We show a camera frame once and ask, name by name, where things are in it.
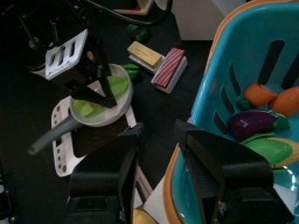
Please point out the green corn husk toy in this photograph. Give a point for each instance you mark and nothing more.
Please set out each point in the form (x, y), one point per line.
(269, 150)

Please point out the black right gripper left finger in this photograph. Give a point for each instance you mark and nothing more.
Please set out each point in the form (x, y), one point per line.
(104, 180)

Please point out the red striped bacon toy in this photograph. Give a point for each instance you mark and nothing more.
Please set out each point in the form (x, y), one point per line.
(169, 70)

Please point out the yellow corn toy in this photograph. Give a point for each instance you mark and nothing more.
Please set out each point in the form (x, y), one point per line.
(293, 154)

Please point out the white black toy cooktop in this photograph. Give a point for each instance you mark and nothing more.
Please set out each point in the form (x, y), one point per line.
(98, 137)

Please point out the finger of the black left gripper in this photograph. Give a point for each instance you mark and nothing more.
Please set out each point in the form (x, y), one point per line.
(86, 96)
(105, 78)

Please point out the white tray pink rim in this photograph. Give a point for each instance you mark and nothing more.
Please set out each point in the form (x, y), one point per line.
(158, 201)

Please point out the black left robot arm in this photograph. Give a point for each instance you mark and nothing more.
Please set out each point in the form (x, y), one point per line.
(34, 32)

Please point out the dark green toy vegetable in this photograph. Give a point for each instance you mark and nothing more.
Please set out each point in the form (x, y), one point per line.
(137, 32)

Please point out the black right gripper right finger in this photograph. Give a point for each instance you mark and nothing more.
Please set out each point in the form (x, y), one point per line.
(229, 180)

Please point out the yellow cheese block toy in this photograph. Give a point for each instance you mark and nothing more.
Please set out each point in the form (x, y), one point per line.
(145, 54)

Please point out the green pepper toy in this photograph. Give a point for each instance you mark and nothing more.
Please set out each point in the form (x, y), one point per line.
(132, 71)

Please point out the purple eggplant toy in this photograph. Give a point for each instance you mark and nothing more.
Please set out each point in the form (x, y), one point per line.
(251, 124)

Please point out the red wooden box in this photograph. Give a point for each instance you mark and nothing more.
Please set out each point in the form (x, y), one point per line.
(136, 8)

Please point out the green starfruit toy piece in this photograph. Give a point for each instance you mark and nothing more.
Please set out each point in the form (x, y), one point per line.
(86, 108)
(118, 86)

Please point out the orange carrot toy piece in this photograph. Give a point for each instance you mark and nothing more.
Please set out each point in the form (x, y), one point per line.
(287, 102)
(259, 94)

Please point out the white box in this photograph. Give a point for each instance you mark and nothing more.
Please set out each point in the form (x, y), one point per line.
(201, 20)

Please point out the teal basket orange rim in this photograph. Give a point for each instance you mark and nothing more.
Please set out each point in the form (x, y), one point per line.
(248, 52)

